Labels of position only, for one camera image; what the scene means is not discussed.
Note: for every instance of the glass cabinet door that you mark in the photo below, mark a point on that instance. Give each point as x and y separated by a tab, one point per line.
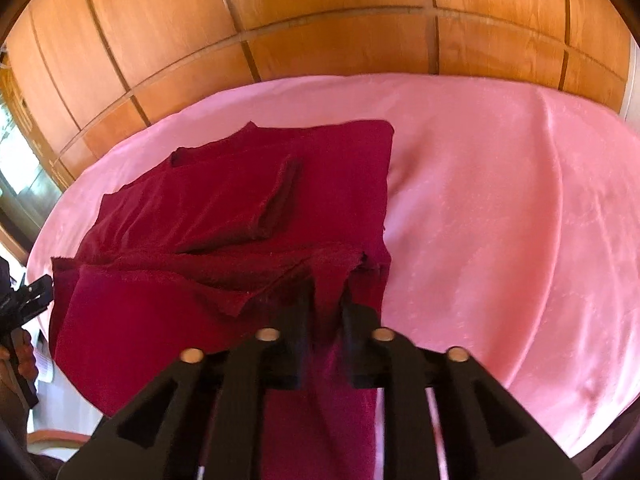
17	160

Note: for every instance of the person's left hand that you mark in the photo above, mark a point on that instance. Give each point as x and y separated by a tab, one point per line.
27	355

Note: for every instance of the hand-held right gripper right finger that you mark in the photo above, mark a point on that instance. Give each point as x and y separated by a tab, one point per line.
361	355

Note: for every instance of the white paper sheet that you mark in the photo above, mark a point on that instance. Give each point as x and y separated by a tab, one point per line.
45	365

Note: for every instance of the wooden wardrobe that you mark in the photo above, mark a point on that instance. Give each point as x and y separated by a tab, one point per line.
325	35

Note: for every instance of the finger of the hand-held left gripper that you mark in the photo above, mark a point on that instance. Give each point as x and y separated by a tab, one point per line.
35	292

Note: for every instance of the pink blanket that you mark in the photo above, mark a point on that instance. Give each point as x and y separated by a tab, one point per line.
500	210

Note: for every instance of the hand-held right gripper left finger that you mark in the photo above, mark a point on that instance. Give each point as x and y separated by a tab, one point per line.
295	355

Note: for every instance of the dark red sweater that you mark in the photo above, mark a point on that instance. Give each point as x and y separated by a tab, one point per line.
200	210

